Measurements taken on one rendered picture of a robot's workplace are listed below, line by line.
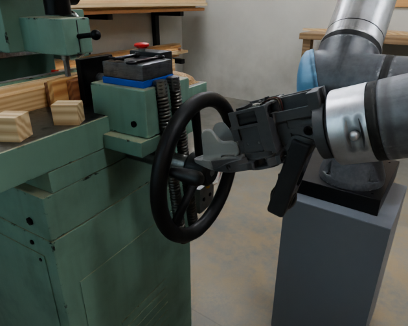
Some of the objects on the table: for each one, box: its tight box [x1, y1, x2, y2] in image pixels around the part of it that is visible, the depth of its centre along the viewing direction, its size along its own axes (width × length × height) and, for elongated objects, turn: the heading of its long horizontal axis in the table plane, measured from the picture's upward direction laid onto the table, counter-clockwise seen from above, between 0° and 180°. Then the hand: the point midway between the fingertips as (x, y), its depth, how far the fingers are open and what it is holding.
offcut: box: [0, 111, 33, 142], centre depth 56 cm, size 4×4×4 cm
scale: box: [0, 68, 76, 86], centre depth 81 cm, size 50×1×1 cm, turn 149°
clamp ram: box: [75, 54, 113, 104], centre depth 74 cm, size 9×8×9 cm
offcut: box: [51, 100, 85, 125], centre depth 64 cm, size 4×4×4 cm
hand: (203, 163), depth 55 cm, fingers closed
